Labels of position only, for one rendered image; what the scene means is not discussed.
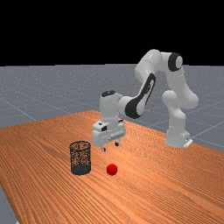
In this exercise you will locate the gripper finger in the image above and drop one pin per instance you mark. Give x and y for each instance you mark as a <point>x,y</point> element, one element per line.
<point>117,143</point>
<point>102,148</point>

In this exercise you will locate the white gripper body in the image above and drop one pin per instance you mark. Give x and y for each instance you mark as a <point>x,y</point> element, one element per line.
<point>108,131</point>

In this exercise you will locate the red ball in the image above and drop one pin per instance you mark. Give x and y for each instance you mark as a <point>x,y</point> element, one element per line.
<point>112,169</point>

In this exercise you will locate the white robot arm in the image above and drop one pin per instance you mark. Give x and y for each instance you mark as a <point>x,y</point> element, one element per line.
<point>175,87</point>

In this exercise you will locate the dark mesh basket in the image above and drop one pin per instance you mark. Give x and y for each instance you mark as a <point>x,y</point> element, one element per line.
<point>80,163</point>

